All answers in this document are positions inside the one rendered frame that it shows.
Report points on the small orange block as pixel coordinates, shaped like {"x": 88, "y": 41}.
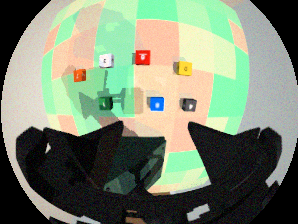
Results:
{"x": 79, "y": 75}

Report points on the red block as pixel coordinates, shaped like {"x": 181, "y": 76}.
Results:
{"x": 142, "y": 57}

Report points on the white digit block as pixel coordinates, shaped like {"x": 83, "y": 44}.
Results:
{"x": 106, "y": 61}

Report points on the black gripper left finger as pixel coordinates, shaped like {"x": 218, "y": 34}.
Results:
{"x": 92, "y": 152}

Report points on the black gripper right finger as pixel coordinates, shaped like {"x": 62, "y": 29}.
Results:
{"x": 217, "y": 150}

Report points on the blue block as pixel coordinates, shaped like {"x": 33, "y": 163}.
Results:
{"x": 157, "y": 104}

